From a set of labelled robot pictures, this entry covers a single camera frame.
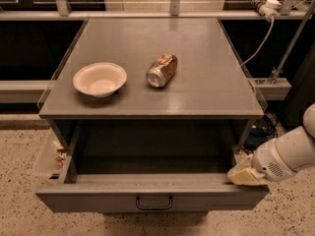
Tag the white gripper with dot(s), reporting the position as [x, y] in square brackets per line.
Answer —
[270, 161]

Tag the grey top drawer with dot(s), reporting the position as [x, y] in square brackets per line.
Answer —
[121, 166]

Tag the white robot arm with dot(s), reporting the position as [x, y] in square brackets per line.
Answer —
[297, 147]

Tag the grey drawer cabinet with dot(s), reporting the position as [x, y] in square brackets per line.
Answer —
[208, 83]

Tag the crushed aluminium soda can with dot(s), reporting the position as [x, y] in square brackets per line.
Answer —
[162, 70]

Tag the white power strip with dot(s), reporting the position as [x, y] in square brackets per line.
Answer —
[266, 8]

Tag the white paper bowl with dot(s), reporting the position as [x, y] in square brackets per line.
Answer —
[100, 79]

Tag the clear plastic side bin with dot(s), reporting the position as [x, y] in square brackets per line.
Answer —
[52, 161]

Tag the metal frame rail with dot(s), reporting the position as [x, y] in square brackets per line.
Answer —
[83, 15]

